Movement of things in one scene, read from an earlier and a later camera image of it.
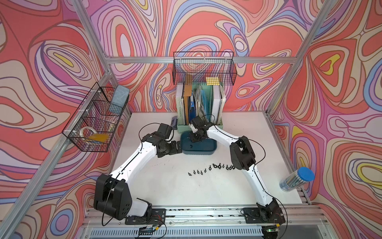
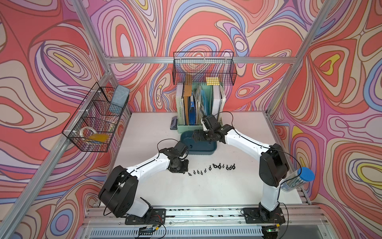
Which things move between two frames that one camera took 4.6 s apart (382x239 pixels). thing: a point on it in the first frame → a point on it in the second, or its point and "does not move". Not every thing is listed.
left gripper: x=173 y=150 → x=184 y=168
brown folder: x=188 y=92 does not move
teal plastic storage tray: x=204 y=146 does not move
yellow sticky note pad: x=214 y=80 does not move
